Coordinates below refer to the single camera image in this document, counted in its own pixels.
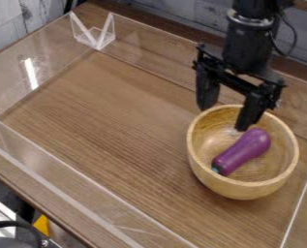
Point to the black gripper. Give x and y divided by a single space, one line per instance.
241 69

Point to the purple toy eggplant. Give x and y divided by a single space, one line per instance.
251 145

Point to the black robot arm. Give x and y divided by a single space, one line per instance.
257 9

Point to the brown wooden bowl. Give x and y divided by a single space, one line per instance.
264 174

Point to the clear acrylic corner bracket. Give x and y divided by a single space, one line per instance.
93 37

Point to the clear acrylic barrier wall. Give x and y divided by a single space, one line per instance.
91 212

